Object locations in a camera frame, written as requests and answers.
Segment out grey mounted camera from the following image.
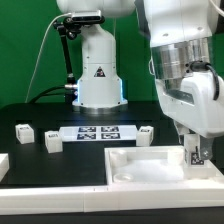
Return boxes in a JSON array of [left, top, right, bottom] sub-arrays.
[[71, 10, 104, 24]]

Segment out black base cables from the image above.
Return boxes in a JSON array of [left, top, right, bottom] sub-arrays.
[[28, 85, 75, 104]]

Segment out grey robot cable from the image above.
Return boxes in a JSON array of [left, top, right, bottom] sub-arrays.
[[189, 60, 222, 101]]

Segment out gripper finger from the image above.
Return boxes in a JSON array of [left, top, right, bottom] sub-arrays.
[[174, 121, 187, 144], [199, 137, 214, 160]]

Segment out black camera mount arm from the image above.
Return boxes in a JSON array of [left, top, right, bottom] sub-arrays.
[[52, 17, 82, 103]]

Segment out white obstacle fence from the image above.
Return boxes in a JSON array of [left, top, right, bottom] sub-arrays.
[[0, 147, 224, 216]]

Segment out white square tabletop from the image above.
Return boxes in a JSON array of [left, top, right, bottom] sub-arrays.
[[104, 146, 224, 185]]

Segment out white camera cable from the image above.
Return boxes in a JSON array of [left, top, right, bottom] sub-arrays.
[[24, 12, 73, 104]]

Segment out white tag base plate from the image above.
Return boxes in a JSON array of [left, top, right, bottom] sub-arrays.
[[59, 125, 137, 142]]

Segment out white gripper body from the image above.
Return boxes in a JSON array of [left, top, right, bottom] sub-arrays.
[[155, 72, 224, 138]]

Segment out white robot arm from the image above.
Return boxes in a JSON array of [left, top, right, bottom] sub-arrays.
[[56, 0, 224, 160]]

